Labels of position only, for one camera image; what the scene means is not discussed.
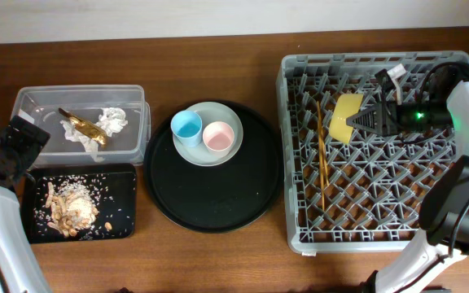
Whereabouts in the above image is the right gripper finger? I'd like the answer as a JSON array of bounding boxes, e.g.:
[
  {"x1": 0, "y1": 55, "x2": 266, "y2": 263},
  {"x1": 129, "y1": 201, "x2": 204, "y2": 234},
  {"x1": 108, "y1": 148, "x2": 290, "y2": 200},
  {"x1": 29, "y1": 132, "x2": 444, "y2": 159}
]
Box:
[
  {"x1": 345, "y1": 103, "x2": 388, "y2": 136},
  {"x1": 375, "y1": 69, "x2": 393, "y2": 102}
]

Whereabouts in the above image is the yellow bowl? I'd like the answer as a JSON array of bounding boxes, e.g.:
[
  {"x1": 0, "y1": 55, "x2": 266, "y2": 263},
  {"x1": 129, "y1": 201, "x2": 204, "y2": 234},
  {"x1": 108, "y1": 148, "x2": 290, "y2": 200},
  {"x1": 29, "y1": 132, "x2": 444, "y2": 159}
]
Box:
[{"x1": 329, "y1": 94, "x2": 363, "y2": 144}]

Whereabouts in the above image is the wooden chopstick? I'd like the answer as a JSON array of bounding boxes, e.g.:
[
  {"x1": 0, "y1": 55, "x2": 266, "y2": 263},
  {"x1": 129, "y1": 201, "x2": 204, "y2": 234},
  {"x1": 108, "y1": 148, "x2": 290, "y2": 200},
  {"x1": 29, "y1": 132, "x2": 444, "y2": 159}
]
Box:
[
  {"x1": 319, "y1": 124, "x2": 330, "y2": 186},
  {"x1": 316, "y1": 101, "x2": 326, "y2": 212}
]

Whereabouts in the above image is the pink cup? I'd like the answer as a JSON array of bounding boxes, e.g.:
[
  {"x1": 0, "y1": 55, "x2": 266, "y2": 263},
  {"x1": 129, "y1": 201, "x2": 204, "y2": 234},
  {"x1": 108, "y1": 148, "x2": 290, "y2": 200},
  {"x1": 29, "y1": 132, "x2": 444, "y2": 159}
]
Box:
[{"x1": 202, "y1": 121, "x2": 235, "y2": 158}]

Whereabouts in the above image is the grey round plate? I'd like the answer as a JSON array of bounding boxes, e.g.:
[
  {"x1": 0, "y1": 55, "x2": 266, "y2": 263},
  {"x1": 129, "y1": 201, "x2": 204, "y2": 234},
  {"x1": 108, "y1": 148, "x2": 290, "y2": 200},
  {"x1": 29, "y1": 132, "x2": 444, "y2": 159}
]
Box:
[{"x1": 173, "y1": 102, "x2": 243, "y2": 167}]

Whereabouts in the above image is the light blue cup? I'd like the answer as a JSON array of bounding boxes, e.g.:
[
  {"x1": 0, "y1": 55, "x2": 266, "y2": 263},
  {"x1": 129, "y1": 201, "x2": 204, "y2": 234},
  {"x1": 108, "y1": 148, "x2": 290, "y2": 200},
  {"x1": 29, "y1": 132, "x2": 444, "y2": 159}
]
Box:
[{"x1": 170, "y1": 110, "x2": 203, "y2": 147}]

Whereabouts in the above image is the white tissue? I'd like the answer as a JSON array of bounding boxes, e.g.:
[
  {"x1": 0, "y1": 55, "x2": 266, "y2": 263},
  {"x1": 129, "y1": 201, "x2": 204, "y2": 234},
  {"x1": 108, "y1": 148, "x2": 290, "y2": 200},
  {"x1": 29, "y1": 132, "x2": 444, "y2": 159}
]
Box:
[{"x1": 60, "y1": 107, "x2": 128, "y2": 152}]

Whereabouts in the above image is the peanut shells and rice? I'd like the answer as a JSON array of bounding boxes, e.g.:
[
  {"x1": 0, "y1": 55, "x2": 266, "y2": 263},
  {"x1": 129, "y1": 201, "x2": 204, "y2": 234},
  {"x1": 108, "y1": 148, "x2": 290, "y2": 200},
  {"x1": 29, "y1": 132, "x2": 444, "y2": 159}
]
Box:
[{"x1": 33, "y1": 174, "x2": 115, "y2": 240}]

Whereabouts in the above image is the gold snack wrapper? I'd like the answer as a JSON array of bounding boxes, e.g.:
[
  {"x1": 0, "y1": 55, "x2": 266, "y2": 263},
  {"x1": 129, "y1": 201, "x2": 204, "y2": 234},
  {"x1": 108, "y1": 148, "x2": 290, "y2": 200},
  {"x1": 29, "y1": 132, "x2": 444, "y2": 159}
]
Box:
[{"x1": 58, "y1": 108, "x2": 107, "y2": 147}]

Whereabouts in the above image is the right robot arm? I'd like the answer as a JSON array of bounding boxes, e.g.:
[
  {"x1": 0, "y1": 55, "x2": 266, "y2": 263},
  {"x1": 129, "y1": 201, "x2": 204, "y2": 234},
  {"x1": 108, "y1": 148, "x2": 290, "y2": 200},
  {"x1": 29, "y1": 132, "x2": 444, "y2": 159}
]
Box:
[{"x1": 332, "y1": 62, "x2": 469, "y2": 292}]

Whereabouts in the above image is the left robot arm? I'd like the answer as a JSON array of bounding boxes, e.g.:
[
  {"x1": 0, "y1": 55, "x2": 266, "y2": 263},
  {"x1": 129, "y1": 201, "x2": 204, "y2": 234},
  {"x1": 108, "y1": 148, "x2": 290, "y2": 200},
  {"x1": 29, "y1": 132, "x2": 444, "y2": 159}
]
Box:
[{"x1": 0, "y1": 116, "x2": 51, "y2": 292}]

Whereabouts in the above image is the grey dishwasher rack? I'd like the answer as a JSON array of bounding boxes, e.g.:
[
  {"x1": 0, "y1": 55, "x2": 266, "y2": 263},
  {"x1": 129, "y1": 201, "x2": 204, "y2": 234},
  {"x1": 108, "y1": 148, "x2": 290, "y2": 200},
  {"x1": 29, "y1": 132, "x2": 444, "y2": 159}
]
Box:
[{"x1": 276, "y1": 51, "x2": 469, "y2": 255}]

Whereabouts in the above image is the round black serving tray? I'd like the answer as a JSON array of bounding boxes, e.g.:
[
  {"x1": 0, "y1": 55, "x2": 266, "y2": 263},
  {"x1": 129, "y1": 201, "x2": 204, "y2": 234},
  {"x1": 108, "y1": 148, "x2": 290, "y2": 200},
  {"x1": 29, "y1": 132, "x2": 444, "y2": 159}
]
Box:
[{"x1": 143, "y1": 102, "x2": 283, "y2": 233}]

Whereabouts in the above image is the clear plastic bin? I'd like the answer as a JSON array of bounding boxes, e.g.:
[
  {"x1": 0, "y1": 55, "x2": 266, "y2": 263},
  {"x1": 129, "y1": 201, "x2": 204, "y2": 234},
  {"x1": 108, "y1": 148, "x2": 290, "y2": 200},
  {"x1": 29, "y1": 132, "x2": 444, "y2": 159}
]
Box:
[{"x1": 11, "y1": 85, "x2": 151, "y2": 168}]

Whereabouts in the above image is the black rectangular tray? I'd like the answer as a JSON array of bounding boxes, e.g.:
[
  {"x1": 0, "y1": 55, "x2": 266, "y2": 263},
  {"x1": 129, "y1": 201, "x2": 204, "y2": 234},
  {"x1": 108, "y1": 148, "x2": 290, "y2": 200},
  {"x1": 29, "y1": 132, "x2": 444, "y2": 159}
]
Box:
[{"x1": 20, "y1": 164, "x2": 137, "y2": 243}]

